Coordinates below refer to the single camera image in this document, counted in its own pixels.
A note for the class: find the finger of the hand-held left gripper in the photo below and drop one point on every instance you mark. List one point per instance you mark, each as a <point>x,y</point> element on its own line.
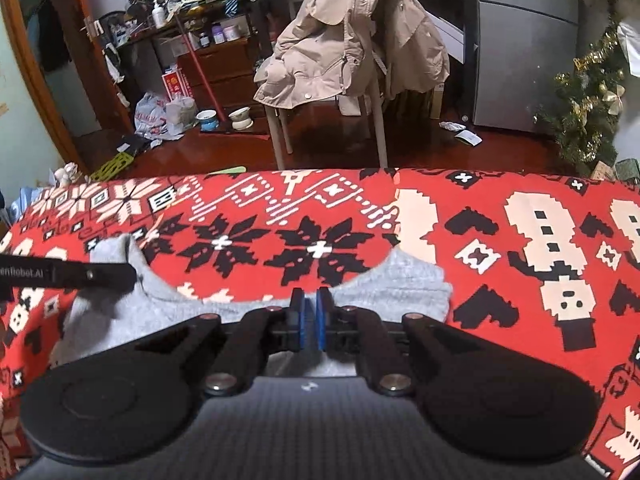
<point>100,276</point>

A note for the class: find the red patterned blanket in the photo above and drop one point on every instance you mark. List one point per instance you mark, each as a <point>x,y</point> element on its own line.
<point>500,200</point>

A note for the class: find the yellow-green plastic rack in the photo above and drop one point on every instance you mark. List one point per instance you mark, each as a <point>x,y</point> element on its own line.
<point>112,166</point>

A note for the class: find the white crumpled cloth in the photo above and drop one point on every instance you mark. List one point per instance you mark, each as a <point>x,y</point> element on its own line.
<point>630,42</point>

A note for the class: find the wooden door frame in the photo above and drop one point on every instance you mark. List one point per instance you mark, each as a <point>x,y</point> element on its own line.
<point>35,60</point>

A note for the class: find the small decorated Christmas tree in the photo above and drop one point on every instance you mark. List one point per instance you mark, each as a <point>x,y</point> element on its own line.
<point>585,110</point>

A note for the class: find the brown wooden drawer cabinet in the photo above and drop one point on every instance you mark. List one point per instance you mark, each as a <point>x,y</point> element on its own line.
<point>225,70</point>

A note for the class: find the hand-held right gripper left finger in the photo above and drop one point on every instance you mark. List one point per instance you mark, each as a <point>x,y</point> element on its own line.
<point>299,320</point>

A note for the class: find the white blue cup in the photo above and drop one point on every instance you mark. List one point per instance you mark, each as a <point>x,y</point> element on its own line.
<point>207,120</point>

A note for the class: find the tan patterned gift box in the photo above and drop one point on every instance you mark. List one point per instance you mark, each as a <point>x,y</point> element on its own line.
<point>602,171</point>

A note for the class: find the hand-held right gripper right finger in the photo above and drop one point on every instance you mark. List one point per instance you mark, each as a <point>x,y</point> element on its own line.
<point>323,320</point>

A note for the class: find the green plastic lid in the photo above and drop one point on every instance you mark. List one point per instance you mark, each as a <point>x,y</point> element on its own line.
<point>227,170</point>

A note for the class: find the cluttered storage shelf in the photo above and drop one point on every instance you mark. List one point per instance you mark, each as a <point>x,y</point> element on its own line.
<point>150,20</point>

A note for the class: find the white paper slip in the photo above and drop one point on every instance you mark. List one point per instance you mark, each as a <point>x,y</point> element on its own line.
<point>468,137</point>

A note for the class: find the white plastic bag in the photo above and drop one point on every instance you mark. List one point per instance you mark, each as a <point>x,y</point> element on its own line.
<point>165,115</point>

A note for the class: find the silver refrigerator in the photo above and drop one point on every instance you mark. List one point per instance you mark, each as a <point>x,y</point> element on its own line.
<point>525,60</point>

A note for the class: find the green gift box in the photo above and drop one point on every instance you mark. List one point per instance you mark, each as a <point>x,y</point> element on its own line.
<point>629,171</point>

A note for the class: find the light wooden chair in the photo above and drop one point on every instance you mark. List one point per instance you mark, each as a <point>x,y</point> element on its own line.
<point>272,135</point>

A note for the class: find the beige jacket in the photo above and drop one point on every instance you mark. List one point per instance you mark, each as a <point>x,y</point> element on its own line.
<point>350,35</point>

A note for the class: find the grey ribbed polo shirt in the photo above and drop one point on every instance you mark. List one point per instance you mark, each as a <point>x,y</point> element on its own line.
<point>400,285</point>

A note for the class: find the red white carton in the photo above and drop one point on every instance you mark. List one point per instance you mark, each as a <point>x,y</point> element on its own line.
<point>176,87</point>

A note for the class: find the white pump bottle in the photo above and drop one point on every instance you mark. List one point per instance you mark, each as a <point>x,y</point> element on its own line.
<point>159,14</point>

